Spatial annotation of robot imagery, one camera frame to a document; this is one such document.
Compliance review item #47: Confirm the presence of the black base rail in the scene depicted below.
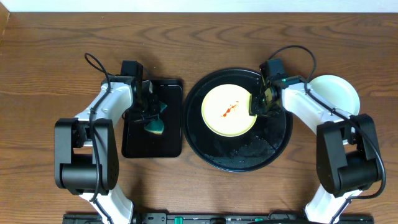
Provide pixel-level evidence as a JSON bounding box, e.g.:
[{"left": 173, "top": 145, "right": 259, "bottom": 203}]
[{"left": 62, "top": 213, "right": 375, "bottom": 224}]

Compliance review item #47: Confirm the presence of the yellow plate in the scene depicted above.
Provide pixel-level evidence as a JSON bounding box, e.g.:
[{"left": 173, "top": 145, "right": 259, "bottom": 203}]
[{"left": 201, "top": 84, "right": 257, "bottom": 137}]

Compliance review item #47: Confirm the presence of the black right camera cable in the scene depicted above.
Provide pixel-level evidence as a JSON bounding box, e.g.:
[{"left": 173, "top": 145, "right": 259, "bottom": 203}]
[{"left": 267, "top": 45, "right": 387, "bottom": 224}]

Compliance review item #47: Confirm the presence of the mint plate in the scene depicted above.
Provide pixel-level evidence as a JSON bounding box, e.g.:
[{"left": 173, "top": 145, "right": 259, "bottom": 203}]
[{"left": 310, "top": 75, "right": 360, "bottom": 115}]

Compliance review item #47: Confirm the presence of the green yellow sponge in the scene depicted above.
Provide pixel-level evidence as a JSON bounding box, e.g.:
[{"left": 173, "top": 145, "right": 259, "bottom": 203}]
[{"left": 144, "top": 101, "right": 167, "bottom": 135}]

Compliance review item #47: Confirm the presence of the black round tray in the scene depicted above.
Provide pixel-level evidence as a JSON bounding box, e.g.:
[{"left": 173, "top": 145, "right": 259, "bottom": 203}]
[{"left": 182, "top": 68, "right": 293, "bottom": 172}]

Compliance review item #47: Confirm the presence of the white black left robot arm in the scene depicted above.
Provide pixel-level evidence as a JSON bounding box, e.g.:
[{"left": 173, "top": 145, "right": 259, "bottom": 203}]
[{"left": 54, "top": 76, "right": 160, "bottom": 223}]

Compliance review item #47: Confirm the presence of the black camera cable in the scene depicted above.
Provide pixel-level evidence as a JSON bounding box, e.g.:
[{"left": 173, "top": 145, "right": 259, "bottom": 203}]
[
  {"left": 267, "top": 45, "right": 387, "bottom": 224},
  {"left": 83, "top": 52, "right": 118, "bottom": 224}
]

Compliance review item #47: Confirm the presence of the black rectangular tray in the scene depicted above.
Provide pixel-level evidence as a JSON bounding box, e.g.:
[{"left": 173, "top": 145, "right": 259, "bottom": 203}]
[{"left": 121, "top": 79, "right": 183, "bottom": 159}]

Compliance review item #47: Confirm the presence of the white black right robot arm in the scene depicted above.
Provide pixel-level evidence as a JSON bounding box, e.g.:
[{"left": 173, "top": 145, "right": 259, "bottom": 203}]
[{"left": 249, "top": 75, "right": 386, "bottom": 223}]

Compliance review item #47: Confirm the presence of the black left camera cable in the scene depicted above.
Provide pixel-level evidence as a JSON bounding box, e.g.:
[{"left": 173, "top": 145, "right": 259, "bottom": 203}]
[{"left": 83, "top": 52, "right": 118, "bottom": 224}]

